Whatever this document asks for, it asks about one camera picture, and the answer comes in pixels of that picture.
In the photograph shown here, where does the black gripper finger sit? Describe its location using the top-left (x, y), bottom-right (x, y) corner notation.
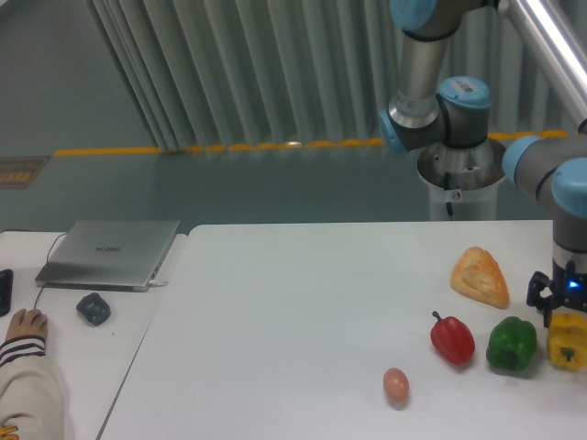
top-left (526, 271), bottom-right (552, 328)

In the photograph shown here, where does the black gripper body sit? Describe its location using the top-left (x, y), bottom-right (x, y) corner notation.
top-left (550, 260), bottom-right (586, 313)

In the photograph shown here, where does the yellow bell pepper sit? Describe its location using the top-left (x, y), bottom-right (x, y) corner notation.
top-left (547, 313), bottom-right (586, 370)

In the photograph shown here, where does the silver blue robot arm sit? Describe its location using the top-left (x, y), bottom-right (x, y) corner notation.
top-left (379, 1), bottom-right (586, 318)

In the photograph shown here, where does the cream striped sleeve forearm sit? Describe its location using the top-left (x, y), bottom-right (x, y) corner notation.
top-left (1, 335), bottom-right (64, 439)

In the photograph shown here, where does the green bell pepper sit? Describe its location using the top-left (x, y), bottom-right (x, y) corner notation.
top-left (486, 316), bottom-right (537, 371)

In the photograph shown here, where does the red bell pepper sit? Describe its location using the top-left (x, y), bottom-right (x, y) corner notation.
top-left (430, 311), bottom-right (475, 366)

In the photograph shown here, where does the person's hand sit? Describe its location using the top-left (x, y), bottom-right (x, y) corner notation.
top-left (6, 309), bottom-right (49, 341)

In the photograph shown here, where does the bread loaf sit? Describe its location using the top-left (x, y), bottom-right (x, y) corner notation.
top-left (449, 247), bottom-right (510, 309)

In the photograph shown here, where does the brown egg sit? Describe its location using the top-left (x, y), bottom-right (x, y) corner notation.
top-left (382, 368), bottom-right (409, 403)

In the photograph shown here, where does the white pleated curtain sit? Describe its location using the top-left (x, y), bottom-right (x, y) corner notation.
top-left (88, 1), bottom-right (586, 151)

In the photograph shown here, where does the silver closed laptop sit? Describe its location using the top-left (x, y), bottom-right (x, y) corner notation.
top-left (36, 220), bottom-right (180, 292)

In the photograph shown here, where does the black phone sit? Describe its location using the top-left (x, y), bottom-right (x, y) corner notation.
top-left (0, 269), bottom-right (14, 316)

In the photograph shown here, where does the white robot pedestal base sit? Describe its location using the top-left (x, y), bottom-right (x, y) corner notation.
top-left (416, 138), bottom-right (505, 221)

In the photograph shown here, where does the black base cable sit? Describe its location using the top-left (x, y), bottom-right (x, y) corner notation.
top-left (442, 171), bottom-right (455, 222)

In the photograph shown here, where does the grey mouse cable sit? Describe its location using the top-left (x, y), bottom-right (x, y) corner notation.
top-left (0, 228), bottom-right (70, 313)

